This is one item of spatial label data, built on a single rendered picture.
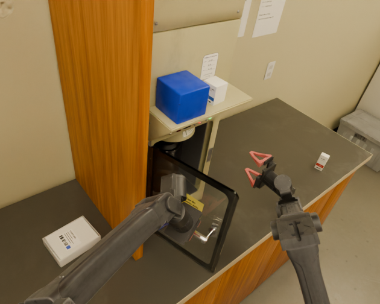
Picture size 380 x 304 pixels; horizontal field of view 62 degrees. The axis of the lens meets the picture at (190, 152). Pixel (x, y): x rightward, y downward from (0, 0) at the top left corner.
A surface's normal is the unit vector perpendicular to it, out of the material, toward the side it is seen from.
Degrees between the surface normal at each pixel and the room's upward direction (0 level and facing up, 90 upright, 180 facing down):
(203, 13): 90
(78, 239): 0
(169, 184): 43
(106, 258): 50
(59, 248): 0
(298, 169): 0
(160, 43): 90
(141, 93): 90
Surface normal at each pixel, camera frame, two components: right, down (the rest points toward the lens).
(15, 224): 0.12, -0.76
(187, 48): 0.63, 0.56
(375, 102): -0.77, 0.34
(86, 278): 0.83, -0.33
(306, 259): -0.29, -0.11
